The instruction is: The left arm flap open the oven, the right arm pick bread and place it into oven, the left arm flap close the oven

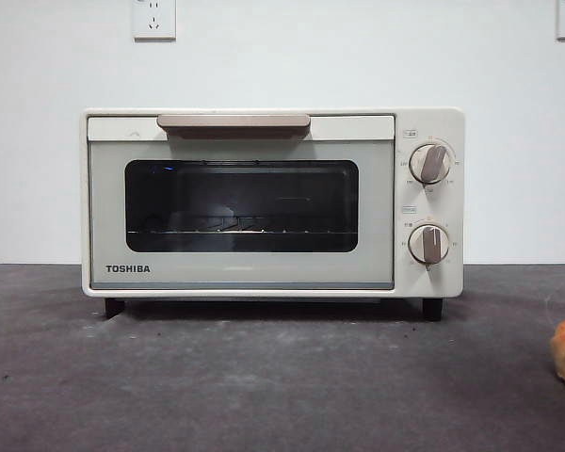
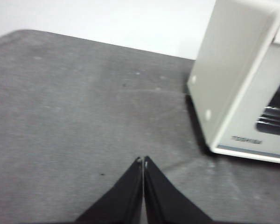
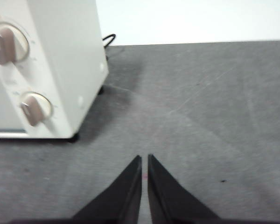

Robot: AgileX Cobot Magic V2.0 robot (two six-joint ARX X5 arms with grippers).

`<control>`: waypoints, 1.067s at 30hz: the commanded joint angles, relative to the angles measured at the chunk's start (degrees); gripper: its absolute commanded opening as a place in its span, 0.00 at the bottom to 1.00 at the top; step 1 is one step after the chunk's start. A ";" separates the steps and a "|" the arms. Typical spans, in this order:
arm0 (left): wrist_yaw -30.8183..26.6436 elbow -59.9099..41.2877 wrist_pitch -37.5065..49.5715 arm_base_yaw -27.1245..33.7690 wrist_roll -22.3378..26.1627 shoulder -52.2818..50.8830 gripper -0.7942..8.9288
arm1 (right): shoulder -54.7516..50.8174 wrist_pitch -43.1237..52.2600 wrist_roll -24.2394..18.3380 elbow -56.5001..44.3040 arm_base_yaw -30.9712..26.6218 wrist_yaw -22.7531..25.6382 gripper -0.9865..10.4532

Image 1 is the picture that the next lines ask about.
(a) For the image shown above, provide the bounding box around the oven door with beige handle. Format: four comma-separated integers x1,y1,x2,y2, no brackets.
87,113,396,291

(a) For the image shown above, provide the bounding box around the cream oven timer knob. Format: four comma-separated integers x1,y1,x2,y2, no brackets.
408,220,451,265

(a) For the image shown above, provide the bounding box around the cream oven temperature knob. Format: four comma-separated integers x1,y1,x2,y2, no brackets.
408,143,453,186

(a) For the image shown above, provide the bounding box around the metal wire oven rack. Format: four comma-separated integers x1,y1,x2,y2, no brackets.
126,217,359,235

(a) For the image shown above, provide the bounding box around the white Toshiba toaster oven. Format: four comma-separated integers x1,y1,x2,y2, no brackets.
79,106,466,322

